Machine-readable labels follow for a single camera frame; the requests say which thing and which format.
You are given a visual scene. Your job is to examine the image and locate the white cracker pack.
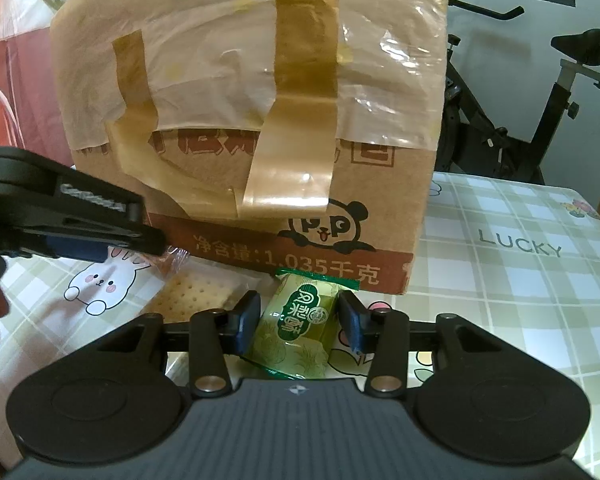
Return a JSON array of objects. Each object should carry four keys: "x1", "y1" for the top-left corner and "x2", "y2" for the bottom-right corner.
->
[{"x1": 140, "y1": 257, "x2": 266, "y2": 323}]

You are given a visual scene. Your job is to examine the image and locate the taped cardboard box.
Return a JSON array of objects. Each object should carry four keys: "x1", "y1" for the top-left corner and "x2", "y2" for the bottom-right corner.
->
[{"x1": 50, "y1": 0, "x2": 448, "y2": 294}]

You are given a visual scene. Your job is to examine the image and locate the green snack packet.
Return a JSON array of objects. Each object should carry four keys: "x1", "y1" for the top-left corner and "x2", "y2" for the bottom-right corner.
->
[{"x1": 244, "y1": 268, "x2": 358, "y2": 379}]

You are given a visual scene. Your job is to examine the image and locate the red white curtain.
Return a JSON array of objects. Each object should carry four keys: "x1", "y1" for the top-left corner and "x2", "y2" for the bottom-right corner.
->
[{"x1": 0, "y1": 0, "x2": 72, "y2": 166}]

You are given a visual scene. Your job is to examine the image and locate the clear wrapped biscuit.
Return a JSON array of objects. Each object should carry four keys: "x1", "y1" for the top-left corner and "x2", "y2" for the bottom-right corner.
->
[{"x1": 143, "y1": 246, "x2": 189, "y2": 281}]

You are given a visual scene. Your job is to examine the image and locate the checkered green tablecloth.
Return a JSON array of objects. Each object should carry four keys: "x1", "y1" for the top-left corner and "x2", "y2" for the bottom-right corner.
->
[{"x1": 0, "y1": 174, "x2": 600, "y2": 478}]

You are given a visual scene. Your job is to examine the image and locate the black exercise bike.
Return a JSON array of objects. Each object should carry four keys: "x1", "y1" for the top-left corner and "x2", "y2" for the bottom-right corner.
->
[{"x1": 437, "y1": 0, "x2": 600, "y2": 200}]

